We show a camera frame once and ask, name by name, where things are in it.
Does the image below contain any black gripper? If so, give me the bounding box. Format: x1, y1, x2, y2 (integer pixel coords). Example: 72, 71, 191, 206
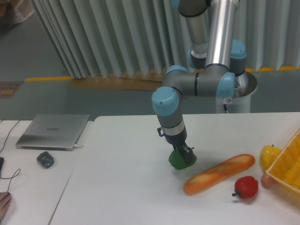
157, 127, 195, 164

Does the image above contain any green toy bell pepper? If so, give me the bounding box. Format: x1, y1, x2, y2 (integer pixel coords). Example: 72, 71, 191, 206
168, 149, 197, 170

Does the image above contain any yellow wicker basket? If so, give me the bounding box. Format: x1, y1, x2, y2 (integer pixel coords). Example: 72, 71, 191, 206
266, 129, 300, 196

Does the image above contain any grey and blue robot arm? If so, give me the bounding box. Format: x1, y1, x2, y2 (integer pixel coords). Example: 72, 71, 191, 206
151, 0, 246, 166

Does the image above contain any red toy bell pepper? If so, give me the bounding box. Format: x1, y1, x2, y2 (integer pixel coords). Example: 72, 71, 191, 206
232, 176, 258, 199

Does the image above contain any yellow toy bell pepper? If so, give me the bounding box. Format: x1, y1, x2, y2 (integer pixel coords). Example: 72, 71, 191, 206
260, 145, 282, 172

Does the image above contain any person's hand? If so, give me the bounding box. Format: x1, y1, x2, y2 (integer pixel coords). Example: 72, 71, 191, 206
0, 192, 12, 219

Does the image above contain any toy baguette bread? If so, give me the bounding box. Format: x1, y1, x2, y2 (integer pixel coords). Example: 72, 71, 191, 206
183, 154, 255, 195

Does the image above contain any flattened brown cardboard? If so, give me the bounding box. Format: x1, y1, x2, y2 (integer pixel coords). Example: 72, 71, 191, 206
68, 70, 166, 90

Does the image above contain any brown toy egg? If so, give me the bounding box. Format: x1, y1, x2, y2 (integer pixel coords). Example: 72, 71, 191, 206
261, 174, 277, 189

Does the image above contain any silver closed laptop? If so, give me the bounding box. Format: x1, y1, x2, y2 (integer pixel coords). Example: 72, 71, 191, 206
16, 114, 89, 150

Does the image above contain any small black device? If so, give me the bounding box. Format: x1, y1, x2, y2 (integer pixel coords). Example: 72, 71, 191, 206
37, 151, 55, 169

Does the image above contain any white folding partition screen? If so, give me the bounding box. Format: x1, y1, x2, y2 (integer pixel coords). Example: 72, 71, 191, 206
31, 0, 300, 78

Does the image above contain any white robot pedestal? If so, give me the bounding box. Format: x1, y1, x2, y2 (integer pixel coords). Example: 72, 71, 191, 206
216, 71, 257, 113

